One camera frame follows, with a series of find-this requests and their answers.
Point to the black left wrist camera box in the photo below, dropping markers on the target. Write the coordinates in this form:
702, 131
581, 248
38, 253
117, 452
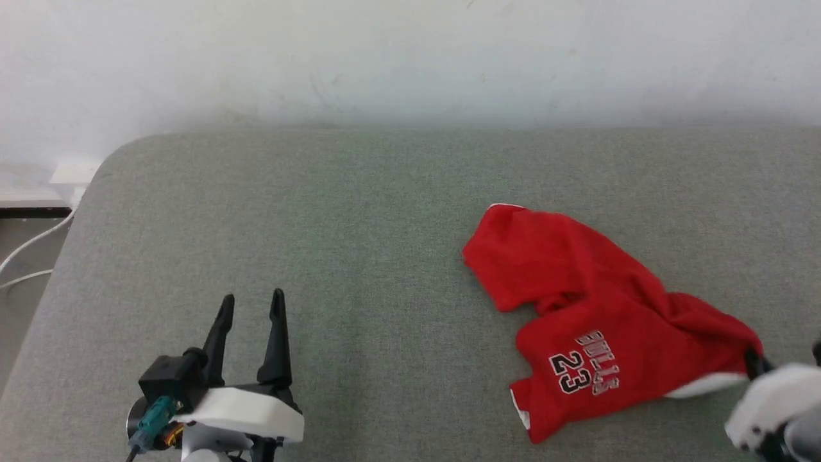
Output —
168, 380

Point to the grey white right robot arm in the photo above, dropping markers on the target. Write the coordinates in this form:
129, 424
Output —
807, 444

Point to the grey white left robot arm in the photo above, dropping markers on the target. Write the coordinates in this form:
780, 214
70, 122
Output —
208, 446

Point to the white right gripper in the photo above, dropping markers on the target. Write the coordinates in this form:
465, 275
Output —
773, 398

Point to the red basketball jersey number 23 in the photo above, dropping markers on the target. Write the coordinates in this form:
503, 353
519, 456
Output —
596, 289

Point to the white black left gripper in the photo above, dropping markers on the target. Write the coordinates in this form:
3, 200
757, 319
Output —
256, 410

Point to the dark skirting strip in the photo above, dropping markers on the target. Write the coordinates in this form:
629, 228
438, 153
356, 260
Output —
32, 210

